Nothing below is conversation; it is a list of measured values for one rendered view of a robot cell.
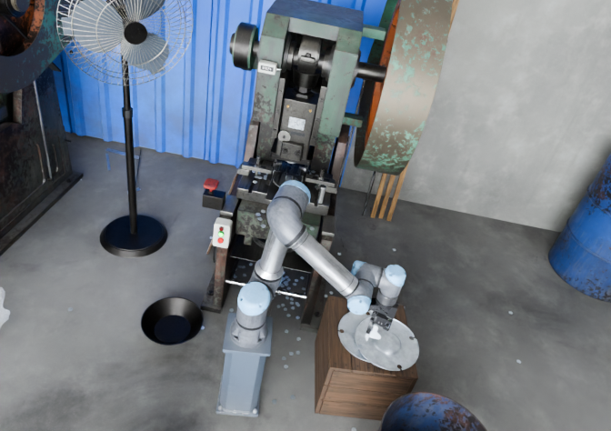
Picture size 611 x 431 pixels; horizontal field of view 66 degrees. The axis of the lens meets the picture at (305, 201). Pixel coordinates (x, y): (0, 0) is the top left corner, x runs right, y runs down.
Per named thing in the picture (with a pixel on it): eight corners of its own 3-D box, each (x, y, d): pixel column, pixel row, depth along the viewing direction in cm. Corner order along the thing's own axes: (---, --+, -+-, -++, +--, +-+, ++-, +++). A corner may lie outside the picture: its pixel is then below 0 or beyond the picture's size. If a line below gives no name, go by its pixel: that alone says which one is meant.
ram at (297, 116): (305, 165, 216) (316, 105, 199) (273, 158, 216) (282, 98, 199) (309, 147, 230) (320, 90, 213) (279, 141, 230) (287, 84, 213)
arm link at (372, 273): (350, 274, 166) (380, 283, 165) (355, 255, 175) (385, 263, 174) (345, 289, 171) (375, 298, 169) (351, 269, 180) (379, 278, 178)
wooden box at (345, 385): (395, 422, 217) (418, 377, 197) (315, 413, 214) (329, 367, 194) (385, 349, 249) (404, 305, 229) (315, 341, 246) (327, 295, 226)
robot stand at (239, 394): (257, 417, 208) (270, 354, 182) (215, 414, 206) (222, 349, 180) (261, 379, 223) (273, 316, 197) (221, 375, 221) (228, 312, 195)
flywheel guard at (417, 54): (396, 213, 191) (470, 2, 144) (327, 199, 191) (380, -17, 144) (387, 110, 275) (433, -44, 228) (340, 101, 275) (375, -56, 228)
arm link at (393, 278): (385, 259, 173) (408, 266, 172) (378, 281, 179) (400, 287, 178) (383, 274, 166) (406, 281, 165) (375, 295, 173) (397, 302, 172)
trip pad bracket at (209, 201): (220, 230, 226) (223, 196, 215) (200, 225, 226) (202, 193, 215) (224, 222, 231) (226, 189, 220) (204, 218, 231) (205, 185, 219)
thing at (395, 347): (430, 365, 202) (431, 364, 202) (370, 375, 193) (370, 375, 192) (400, 313, 224) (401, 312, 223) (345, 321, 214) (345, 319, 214)
